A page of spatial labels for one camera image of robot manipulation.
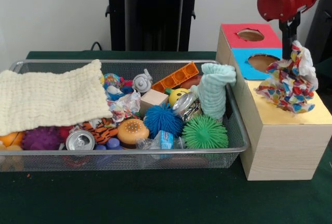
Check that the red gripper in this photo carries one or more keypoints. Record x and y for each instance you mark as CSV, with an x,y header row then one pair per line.
x,y
277,3

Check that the colourful printed paper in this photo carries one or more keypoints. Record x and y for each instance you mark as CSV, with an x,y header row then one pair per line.
x,y
290,89

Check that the light blue muslin cloth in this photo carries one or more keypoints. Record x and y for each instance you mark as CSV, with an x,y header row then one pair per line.
x,y
212,91

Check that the wooden box with three holes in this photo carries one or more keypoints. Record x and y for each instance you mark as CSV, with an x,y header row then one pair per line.
x,y
285,151

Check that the green covered side table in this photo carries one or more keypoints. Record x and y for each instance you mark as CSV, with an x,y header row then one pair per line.
x,y
325,73

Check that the orange toy block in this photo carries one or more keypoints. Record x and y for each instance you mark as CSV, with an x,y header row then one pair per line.
x,y
176,76

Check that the crushed printed can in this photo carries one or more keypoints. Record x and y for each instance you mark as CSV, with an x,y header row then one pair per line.
x,y
186,107

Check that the yellow smiley ball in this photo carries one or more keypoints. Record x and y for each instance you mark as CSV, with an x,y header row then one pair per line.
x,y
177,95

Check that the green spiky ball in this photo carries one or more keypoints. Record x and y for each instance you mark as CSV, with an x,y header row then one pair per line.
x,y
205,133

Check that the plain wooden cube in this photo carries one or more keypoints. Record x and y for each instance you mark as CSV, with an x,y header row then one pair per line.
x,y
153,99

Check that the blue spiky ball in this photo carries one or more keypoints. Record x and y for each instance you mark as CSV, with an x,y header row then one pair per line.
x,y
160,120

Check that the toy burger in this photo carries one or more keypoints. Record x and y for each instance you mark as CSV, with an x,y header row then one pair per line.
x,y
132,130

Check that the silver drink can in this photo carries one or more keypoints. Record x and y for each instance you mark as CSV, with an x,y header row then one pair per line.
x,y
80,141

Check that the cream muslin cloth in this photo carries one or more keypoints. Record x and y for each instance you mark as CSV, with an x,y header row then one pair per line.
x,y
52,97

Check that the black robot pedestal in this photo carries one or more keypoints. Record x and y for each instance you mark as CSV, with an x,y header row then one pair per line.
x,y
153,14

